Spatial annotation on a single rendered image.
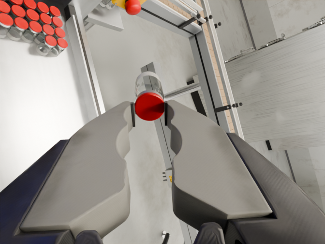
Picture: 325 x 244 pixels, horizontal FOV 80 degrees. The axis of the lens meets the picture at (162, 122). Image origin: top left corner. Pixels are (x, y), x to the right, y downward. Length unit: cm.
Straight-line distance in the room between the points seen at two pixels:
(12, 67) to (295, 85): 248
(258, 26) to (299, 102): 739
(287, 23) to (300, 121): 733
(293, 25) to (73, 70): 947
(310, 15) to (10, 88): 965
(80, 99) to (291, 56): 231
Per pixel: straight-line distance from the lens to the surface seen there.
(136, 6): 56
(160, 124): 133
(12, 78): 45
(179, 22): 100
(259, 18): 983
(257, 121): 273
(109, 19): 68
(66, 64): 51
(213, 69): 112
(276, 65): 256
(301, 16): 976
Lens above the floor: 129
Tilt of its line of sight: 37 degrees down
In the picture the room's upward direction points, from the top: 75 degrees clockwise
